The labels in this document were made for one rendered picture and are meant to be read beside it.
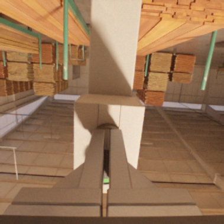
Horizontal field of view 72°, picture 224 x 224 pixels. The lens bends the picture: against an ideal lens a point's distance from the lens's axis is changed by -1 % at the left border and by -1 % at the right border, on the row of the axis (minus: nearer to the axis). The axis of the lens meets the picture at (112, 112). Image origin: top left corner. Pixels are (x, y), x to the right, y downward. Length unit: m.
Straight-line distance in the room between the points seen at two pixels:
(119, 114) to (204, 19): 1.70
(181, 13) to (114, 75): 1.55
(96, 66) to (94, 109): 0.07
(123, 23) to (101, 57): 0.05
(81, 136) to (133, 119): 0.06
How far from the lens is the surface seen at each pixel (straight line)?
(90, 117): 0.16
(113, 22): 0.22
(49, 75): 9.75
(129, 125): 0.17
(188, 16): 1.75
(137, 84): 9.24
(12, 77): 10.65
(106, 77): 0.21
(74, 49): 9.32
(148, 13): 1.64
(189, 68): 10.27
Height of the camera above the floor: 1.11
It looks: 16 degrees up
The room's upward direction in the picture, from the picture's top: 176 degrees counter-clockwise
